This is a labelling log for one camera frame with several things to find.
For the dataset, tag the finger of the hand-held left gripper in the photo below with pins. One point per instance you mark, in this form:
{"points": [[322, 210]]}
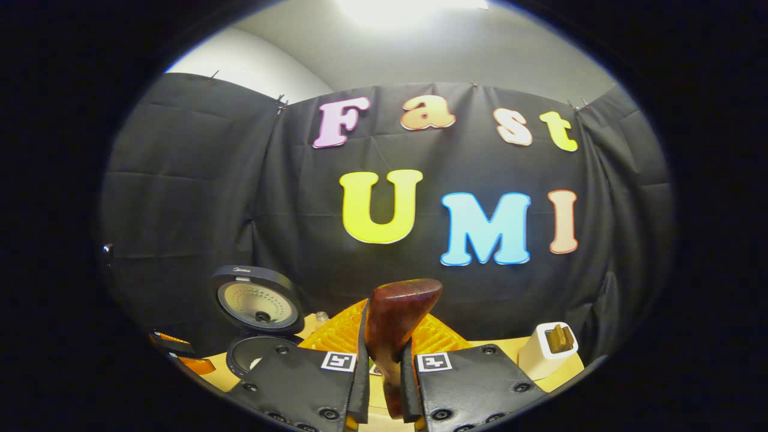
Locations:
{"points": [[198, 366], [174, 345]]}

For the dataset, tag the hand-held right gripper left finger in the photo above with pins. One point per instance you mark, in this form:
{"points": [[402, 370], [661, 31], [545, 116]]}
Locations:
{"points": [[360, 390]]}

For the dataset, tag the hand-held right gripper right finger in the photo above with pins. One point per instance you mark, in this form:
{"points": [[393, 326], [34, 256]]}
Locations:
{"points": [[408, 390]]}

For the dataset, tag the brown wooden spoon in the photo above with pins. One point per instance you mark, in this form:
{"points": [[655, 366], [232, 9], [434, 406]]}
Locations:
{"points": [[399, 312]]}

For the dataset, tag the dark grey rice cooker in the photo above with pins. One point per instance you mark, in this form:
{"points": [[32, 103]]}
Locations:
{"points": [[258, 303]]}

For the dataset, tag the small clear glass bottle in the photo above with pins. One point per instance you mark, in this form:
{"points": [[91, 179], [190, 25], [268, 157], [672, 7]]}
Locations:
{"points": [[322, 319]]}

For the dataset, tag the white toaster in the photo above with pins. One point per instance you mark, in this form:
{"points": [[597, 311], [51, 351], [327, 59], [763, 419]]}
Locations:
{"points": [[534, 357]]}

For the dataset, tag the brown toast slice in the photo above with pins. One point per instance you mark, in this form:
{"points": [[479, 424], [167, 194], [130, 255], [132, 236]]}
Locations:
{"points": [[560, 339]]}

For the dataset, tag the long ceiling light panel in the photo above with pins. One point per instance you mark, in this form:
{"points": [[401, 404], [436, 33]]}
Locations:
{"points": [[414, 9]]}

